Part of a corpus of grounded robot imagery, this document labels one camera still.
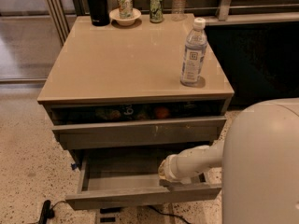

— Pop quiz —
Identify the white ceramic bowl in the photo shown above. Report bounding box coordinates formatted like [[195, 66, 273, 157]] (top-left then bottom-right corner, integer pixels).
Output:
[[109, 8, 141, 26]]

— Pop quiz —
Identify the metal railing post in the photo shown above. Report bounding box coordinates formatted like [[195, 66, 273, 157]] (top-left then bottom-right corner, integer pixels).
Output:
[[216, 0, 232, 21]]

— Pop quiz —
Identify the orange fruit in drawer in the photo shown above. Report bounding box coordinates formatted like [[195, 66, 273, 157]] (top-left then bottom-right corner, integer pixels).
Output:
[[154, 106, 171, 119]]

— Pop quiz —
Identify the clear water bottle white cap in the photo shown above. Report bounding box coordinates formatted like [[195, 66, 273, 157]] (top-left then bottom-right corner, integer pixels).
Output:
[[180, 18, 207, 86]]

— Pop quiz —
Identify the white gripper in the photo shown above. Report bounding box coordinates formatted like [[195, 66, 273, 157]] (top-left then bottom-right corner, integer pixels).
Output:
[[158, 155, 190, 183]]

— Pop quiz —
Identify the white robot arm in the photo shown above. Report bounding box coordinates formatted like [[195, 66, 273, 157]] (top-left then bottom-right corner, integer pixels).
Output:
[[158, 98, 299, 224]]

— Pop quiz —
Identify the green can in bowl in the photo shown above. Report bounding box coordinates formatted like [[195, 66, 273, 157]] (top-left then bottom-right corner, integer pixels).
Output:
[[118, 0, 133, 19]]

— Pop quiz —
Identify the black power cable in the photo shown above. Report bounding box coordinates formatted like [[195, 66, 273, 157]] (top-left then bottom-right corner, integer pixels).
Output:
[[50, 200, 191, 224]]

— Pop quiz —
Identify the grey drawer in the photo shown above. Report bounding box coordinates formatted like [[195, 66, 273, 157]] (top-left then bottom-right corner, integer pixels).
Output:
[[52, 115, 226, 150], [65, 144, 221, 210]]

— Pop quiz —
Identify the black insulated flask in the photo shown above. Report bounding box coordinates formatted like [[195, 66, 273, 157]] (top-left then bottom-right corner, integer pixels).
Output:
[[87, 0, 110, 26]]

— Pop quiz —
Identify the grey top drawer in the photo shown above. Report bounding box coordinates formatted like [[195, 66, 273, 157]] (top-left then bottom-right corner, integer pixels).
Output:
[[52, 115, 226, 150]]

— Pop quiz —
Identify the clear plastic bottle back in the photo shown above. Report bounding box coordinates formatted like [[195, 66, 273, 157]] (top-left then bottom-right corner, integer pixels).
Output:
[[171, 0, 186, 21]]

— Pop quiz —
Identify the grey drawer cabinet beige top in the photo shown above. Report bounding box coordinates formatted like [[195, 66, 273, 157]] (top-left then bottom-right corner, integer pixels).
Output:
[[36, 13, 235, 161]]

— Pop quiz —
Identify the dark snack bag in drawer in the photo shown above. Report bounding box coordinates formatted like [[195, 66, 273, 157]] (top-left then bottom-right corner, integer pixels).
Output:
[[95, 105, 150, 121]]

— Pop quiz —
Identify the green drink can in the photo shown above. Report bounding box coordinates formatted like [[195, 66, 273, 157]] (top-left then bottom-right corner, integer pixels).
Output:
[[149, 0, 163, 23]]

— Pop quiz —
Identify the black plug on floor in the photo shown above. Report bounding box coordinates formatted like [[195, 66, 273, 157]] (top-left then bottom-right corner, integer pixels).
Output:
[[37, 200, 55, 224]]

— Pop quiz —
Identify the black power adapter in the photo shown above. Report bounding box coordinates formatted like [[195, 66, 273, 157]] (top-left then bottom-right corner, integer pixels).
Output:
[[100, 207, 121, 214]]

